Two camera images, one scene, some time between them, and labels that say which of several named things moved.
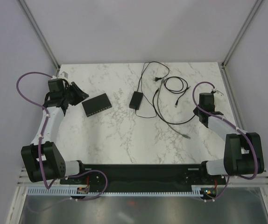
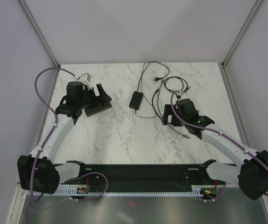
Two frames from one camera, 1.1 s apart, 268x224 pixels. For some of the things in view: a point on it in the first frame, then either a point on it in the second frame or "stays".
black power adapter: [136, 101] stays
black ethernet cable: [162, 118] stays
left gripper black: [79, 98] to [99, 101]
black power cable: [156, 78] to [147, 117]
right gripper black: [195, 111] to [168, 111]
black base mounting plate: [184, 175] stays
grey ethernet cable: [186, 136] stays
